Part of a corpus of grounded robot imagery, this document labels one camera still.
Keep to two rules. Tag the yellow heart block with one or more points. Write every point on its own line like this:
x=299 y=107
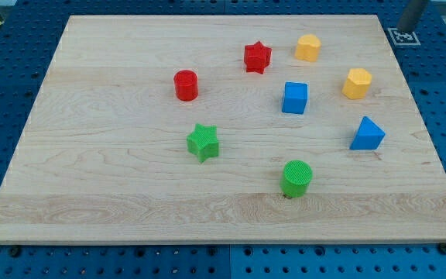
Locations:
x=308 y=48

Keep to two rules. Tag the yellow hexagon block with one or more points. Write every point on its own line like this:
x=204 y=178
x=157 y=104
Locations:
x=357 y=83

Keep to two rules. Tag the light wooden board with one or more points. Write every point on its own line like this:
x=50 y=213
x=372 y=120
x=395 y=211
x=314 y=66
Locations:
x=103 y=156

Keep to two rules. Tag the green star block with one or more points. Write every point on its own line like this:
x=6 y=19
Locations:
x=203 y=142

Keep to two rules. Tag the red cylinder block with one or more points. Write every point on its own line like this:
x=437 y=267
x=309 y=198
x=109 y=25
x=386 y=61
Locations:
x=186 y=85

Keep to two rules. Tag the green cylinder block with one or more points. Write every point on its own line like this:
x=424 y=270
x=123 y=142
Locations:
x=295 y=179

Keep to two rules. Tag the blue cube block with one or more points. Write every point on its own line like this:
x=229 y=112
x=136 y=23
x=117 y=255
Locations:
x=295 y=97

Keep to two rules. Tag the red star block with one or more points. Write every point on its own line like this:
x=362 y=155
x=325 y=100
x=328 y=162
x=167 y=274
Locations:
x=257 y=57

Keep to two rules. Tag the blue triangle block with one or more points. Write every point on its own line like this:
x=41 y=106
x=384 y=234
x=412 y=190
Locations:
x=368 y=136

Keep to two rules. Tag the white fiducial marker tag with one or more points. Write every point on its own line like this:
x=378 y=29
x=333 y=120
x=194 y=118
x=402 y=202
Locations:
x=401 y=39

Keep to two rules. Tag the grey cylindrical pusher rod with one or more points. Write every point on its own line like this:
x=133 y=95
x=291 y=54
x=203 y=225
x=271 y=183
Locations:
x=411 y=15

